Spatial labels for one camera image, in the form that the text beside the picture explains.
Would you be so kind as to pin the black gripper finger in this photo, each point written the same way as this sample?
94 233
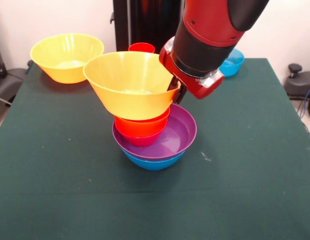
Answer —
180 96
173 84

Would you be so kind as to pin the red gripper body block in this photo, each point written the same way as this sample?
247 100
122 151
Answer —
205 91

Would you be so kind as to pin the purple bowl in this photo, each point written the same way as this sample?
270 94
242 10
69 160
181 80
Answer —
180 135

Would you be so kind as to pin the large orange bowl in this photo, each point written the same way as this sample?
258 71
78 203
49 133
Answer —
130 100
67 60

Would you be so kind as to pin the red cup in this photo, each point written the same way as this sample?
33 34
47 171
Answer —
141 48

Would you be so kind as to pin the small red-orange bowl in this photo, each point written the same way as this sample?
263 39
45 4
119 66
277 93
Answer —
140 127

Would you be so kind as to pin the small pink bowl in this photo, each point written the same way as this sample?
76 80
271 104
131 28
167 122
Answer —
142 142

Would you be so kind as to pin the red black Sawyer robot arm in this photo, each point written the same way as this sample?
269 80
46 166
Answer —
207 37

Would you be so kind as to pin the small light blue bowl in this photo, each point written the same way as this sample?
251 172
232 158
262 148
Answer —
232 65

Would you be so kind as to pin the black tripod base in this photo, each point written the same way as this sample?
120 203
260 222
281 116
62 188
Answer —
10 80
301 85

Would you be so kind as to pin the dark green table cloth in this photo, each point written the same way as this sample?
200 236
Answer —
70 190

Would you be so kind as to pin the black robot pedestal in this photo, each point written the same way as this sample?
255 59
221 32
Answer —
145 25

